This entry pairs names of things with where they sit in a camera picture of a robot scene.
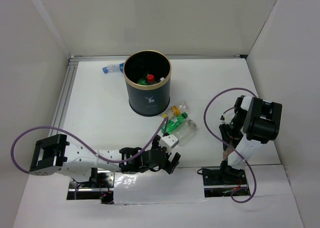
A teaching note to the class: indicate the blue label water bottle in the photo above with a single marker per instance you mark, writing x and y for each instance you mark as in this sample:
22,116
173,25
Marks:
113,68

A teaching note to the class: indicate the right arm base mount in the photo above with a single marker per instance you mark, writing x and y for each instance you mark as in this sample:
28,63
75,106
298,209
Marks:
223,181

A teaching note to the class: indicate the red label water bottle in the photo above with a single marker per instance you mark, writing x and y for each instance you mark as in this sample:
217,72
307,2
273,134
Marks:
151,80

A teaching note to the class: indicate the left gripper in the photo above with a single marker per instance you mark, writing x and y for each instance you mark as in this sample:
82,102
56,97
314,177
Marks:
175,162

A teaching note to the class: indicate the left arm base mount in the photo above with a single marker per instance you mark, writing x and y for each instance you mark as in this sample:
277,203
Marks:
101,189

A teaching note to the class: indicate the small yellow cap bottle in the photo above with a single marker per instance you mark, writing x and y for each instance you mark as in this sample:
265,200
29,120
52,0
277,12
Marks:
176,109

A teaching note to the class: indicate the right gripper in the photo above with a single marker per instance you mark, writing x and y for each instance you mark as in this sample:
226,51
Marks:
224,129

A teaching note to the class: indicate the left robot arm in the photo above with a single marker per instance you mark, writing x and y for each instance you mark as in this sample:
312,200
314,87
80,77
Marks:
82,165

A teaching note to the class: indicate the aluminium frame rail left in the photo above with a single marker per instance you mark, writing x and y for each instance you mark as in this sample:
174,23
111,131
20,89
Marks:
60,105

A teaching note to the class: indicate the green bottle with cap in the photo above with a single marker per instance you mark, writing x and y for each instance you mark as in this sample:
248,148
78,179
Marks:
174,123

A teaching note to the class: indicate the clear plastic jar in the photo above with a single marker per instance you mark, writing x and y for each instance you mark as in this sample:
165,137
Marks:
185,132

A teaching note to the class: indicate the red cap drink bottle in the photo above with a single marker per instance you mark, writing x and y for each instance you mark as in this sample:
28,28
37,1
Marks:
227,152

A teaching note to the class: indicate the dark green round bin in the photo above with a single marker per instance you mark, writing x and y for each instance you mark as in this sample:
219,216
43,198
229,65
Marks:
153,99

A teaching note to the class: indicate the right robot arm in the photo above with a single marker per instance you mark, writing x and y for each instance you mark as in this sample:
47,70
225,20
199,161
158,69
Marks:
255,123

